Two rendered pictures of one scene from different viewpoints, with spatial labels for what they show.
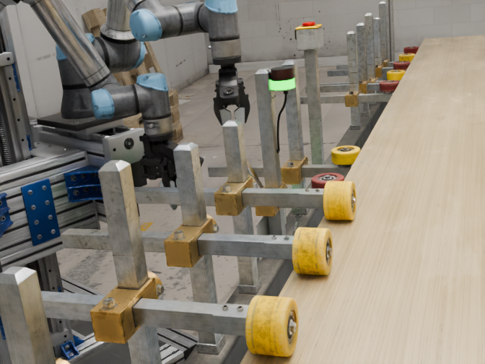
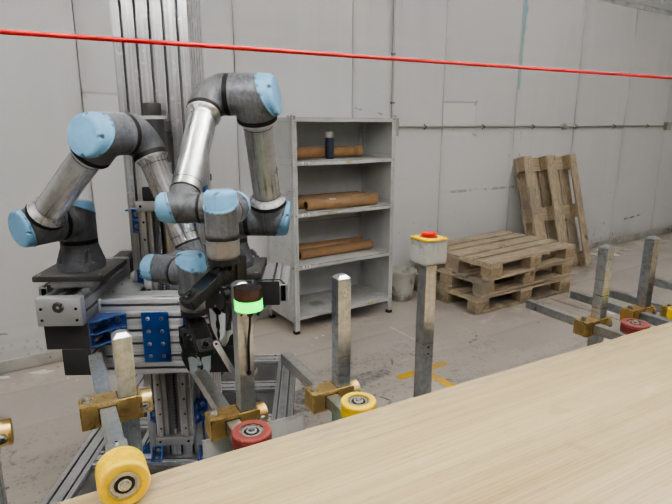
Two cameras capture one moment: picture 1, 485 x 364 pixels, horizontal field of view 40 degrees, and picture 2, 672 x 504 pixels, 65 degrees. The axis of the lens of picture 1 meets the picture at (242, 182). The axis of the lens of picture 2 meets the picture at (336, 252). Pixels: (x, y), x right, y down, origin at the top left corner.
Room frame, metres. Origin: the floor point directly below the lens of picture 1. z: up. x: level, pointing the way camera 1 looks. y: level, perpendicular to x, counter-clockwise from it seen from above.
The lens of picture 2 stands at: (0.94, -0.96, 1.50)
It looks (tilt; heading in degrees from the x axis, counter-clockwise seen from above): 14 degrees down; 41
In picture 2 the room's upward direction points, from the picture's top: straight up
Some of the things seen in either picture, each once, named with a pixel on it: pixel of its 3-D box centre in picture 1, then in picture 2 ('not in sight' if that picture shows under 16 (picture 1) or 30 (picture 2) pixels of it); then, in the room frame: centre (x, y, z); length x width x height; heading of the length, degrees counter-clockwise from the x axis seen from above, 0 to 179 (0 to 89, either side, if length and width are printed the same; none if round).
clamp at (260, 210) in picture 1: (273, 197); (237, 419); (1.62, -0.07, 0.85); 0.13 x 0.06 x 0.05; 160
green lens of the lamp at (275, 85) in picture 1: (282, 83); (248, 303); (1.62, -0.12, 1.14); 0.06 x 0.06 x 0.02
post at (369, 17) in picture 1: (370, 63); not in sight; (3.28, -0.69, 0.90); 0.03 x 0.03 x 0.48; 70
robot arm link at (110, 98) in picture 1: (113, 101); (167, 267); (1.69, 0.30, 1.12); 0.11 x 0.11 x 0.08; 15
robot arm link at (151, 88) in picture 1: (152, 95); (190, 272); (1.70, 0.21, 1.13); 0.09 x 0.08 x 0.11; 105
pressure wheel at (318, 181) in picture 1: (328, 198); (252, 453); (1.55, -0.21, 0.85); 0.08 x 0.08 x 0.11
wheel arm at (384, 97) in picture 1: (342, 99); (578, 322); (2.79, -0.46, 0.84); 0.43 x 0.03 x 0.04; 70
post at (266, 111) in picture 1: (271, 162); (245, 382); (1.64, -0.08, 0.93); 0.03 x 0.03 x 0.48; 70
